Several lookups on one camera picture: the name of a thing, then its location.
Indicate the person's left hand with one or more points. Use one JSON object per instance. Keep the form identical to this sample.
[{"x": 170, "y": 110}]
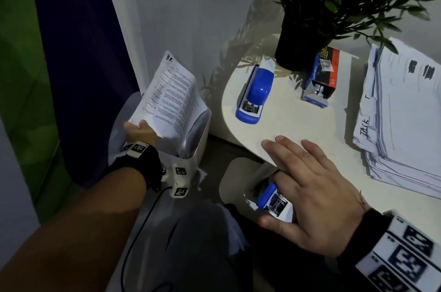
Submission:
[{"x": 143, "y": 135}]

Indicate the person's right hand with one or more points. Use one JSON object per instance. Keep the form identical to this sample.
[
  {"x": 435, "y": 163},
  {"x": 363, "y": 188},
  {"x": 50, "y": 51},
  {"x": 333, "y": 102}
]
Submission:
[{"x": 320, "y": 205}]

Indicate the printed paper bundle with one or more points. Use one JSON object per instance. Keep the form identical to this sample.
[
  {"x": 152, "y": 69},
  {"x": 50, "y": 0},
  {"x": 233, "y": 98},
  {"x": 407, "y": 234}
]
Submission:
[{"x": 172, "y": 99}]

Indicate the blue white stapler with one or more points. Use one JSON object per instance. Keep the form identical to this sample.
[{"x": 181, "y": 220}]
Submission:
[
  {"x": 272, "y": 202},
  {"x": 258, "y": 88}
]

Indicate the stack of printed papers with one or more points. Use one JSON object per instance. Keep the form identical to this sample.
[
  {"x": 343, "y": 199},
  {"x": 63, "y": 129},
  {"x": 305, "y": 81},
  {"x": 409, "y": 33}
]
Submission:
[{"x": 406, "y": 123}]

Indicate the blue staples box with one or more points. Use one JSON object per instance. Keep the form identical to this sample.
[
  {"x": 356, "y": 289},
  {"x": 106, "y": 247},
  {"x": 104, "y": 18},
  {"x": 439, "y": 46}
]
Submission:
[{"x": 322, "y": 78}]

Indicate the person's left forearm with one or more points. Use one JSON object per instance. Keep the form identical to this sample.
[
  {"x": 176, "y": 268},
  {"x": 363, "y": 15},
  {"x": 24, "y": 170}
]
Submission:
[{"x": 75, "y": 233}]

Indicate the person's grey trousers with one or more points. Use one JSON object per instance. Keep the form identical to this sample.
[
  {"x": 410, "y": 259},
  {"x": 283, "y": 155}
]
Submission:
[{"x": 196, "y": 250}]

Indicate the grey round stool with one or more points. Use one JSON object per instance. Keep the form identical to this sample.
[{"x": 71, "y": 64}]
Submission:
[{"x": 120, "y": 123}]

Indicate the green leaf print mat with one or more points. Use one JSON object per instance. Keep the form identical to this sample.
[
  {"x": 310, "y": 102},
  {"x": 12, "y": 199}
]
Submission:
[{"x": 24, "y": 95}]

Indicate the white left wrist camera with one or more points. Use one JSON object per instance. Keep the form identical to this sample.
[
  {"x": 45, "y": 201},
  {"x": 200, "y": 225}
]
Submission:
[{"x": 179, "y": 181}]

